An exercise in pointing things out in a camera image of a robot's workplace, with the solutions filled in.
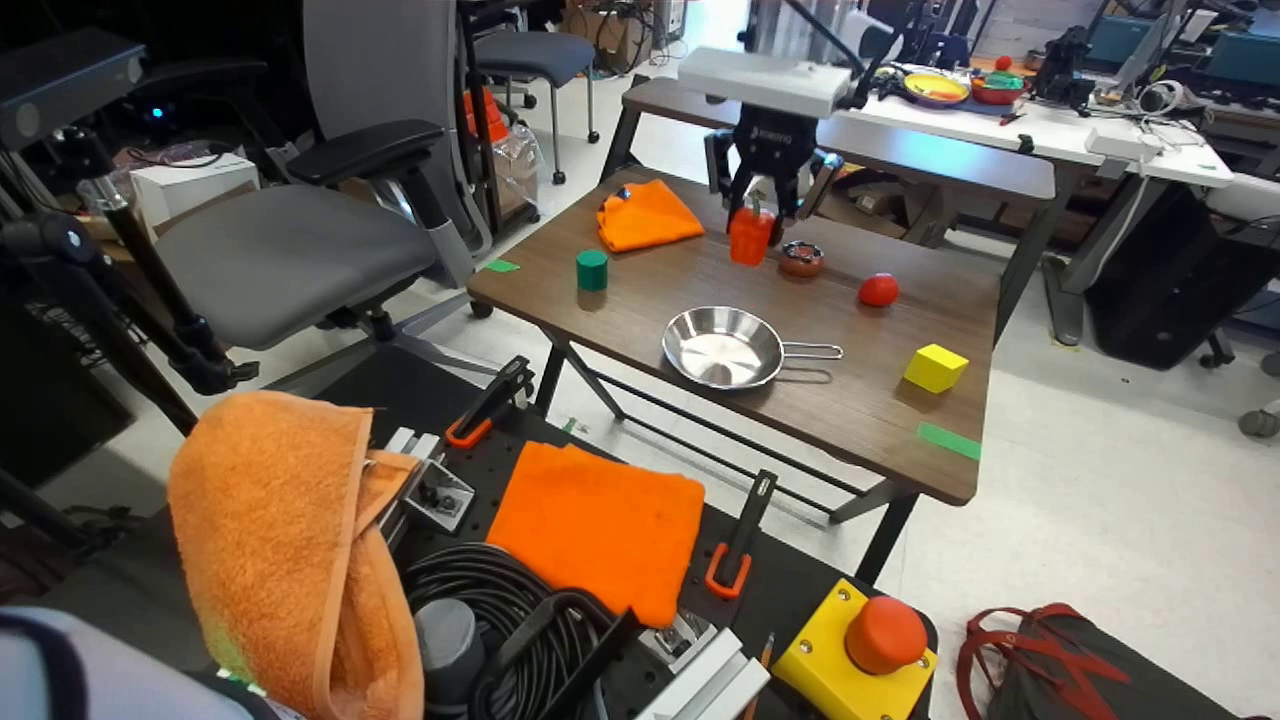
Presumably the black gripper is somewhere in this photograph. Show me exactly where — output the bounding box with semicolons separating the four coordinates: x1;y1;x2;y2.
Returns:
725;105;819;223

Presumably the orange cloth with black trim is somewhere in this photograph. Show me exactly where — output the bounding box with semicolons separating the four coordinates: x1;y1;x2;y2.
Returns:
591;177;708;260

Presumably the red ball toy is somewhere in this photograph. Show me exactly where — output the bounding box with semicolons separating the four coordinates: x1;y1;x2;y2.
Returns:
851;267;902;313

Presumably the silver metal pan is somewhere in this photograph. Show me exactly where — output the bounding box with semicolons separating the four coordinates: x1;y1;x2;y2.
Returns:
657;300;849;394

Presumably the dark wooden work table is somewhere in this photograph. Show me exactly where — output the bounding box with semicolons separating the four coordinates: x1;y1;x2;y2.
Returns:
467;166;1003;590

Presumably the green cylinder block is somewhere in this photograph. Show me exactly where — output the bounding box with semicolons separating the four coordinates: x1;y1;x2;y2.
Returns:
572;243;611;294

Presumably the yellow plate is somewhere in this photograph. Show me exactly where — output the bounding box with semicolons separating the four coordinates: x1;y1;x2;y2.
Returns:
901;69;974;111

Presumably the long workbench table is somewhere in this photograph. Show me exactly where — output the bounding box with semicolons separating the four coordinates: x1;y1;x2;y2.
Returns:
601;69;1280;351

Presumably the yellow cube block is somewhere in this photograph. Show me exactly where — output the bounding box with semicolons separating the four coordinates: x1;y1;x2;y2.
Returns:
901;340;970;399

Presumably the red and green bowl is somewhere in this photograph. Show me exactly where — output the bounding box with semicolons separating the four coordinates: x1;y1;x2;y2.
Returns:
968;51;1031;111

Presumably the grey chair with thin legs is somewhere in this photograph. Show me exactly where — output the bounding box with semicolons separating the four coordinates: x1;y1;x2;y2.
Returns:
467;18;605;187

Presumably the flat orange cloth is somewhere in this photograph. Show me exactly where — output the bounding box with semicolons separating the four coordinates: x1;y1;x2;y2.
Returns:
485;437;708;632

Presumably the black case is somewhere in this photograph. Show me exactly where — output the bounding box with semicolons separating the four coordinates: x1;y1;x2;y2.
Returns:
1083;177;1280;371

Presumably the yellow emergency stop button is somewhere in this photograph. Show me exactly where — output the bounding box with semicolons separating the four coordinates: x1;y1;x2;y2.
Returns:
772;575;943;720

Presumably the grey office chair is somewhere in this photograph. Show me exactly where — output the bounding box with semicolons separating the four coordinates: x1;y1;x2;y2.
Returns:
25;0;488;390

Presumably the short aluminium profile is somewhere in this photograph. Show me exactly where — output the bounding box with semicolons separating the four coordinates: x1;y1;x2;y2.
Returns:
634;617;778;720

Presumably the grey cylinder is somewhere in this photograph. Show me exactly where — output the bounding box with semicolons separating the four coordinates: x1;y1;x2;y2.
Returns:
412;590;491;713

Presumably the orange terry towel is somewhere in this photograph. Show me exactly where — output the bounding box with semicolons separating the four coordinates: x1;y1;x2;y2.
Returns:
162;386;430;720

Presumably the black tripod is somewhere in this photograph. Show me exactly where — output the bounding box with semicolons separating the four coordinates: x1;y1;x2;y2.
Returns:
0;208;263;440

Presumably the black clamp orange handle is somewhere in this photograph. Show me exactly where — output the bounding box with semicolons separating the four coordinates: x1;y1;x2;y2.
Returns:
701;464;778;604
441;351;540;456

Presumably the black cable bundle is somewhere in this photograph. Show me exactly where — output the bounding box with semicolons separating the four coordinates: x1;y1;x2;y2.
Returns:
397;537;645;720

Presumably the red cable coil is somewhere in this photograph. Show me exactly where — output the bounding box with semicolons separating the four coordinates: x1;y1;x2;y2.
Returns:
951;601;1138;720

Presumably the grey stereo camera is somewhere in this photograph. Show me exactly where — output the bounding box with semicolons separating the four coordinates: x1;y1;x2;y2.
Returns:
0;24;147;152

